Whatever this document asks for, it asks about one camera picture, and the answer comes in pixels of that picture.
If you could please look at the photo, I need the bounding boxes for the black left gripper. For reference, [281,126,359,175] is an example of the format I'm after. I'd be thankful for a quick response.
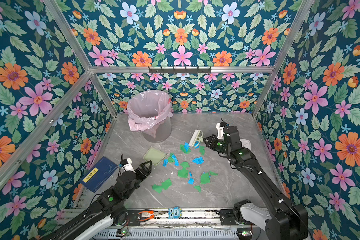
[124,160,153,202]

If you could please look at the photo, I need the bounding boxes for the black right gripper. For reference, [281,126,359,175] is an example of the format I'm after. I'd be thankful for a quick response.
[203,134,232,156]

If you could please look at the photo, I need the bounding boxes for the light green dustpan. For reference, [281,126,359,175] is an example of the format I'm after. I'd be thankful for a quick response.
[143,147,167,166]

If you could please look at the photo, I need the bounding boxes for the light green hand brush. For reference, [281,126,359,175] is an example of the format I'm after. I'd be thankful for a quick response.
[189,130,204,149]

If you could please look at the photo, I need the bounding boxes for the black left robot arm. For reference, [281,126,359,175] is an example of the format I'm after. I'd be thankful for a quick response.
[41,161,152,240]

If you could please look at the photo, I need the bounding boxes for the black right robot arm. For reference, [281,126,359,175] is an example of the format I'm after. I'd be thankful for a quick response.
[203,121,309,240]

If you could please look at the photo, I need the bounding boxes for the green paper scrap bottom left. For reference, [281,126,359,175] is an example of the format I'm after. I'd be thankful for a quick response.
[152,179,172,193]

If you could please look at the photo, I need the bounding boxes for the green scrap strip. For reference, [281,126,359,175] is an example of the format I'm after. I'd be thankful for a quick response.
[199,146,205,156]

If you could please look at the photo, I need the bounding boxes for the blue crumpled paper scrap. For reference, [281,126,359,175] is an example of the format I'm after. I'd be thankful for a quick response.
[193,157,204,165]

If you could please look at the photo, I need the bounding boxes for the large green paper scrap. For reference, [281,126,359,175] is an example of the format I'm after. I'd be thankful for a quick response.
[178,162,190,178]

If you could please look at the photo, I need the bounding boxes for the metal mesh trash bin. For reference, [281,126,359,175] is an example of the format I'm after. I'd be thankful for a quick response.
[142,117,172,143]

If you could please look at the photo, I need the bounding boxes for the green blue scrap upper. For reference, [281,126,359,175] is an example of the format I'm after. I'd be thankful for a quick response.
[180,143,191,154]

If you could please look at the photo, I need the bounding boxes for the blue book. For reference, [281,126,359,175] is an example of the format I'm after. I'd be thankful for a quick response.
[80,157,119,193]

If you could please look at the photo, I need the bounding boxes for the green paper scrap right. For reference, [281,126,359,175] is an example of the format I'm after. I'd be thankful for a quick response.
[200,171,218,185]

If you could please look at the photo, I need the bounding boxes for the small blue paper scrap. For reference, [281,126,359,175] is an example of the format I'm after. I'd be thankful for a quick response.
[188,178,195,185]

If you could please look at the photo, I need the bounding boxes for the blue owl figurine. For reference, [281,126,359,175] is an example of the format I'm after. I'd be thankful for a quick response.
[168,207,182,219]

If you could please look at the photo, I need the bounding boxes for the pink plastic bin liner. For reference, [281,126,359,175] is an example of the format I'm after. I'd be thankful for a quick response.
[127,90,173,133]

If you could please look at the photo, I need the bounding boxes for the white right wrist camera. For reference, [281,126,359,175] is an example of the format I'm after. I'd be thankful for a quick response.
[216,122,226,140]

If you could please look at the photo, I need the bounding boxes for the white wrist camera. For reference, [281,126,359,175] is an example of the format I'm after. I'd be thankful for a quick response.
[119,158,135,172]
[216,122,226,140]

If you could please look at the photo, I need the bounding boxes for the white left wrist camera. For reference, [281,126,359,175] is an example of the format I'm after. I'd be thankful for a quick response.
[119,158,135,172]

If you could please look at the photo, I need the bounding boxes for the orange handled pliers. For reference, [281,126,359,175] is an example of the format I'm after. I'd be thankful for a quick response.
[138,210,169,222]

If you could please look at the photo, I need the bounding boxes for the black wall hook rail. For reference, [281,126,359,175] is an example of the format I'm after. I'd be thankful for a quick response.
[148,67,212,74]

